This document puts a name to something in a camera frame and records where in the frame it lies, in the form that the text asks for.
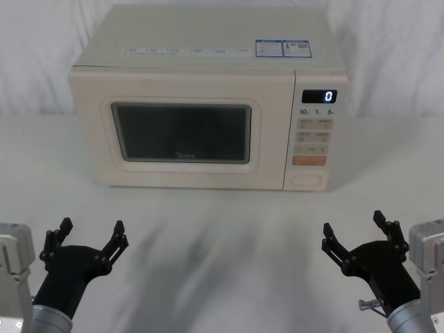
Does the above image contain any thin cable with silver plug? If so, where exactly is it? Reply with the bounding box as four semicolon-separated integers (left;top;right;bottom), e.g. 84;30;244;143
358;298;390;319

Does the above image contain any white curtain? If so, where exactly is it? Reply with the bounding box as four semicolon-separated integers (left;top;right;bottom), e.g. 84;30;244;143
0;0;444;118

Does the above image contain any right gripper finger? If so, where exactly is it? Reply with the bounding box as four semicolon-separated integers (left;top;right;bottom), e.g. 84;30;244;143
321;222;353;271
373;210;410;262

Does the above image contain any cream microwave oven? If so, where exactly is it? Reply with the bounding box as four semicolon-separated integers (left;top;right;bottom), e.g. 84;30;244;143
68;3;350;191

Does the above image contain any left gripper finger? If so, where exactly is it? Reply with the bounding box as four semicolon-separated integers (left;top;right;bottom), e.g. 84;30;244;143
40;217;74;268
98;219;130;268

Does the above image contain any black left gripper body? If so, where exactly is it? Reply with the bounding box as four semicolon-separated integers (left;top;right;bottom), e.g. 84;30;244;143
33;244;112;320

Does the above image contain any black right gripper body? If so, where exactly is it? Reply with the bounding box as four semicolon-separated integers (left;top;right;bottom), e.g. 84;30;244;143
341;239;422;314

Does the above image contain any white table cloth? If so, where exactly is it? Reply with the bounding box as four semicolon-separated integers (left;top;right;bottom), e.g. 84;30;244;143
0;111;444;333

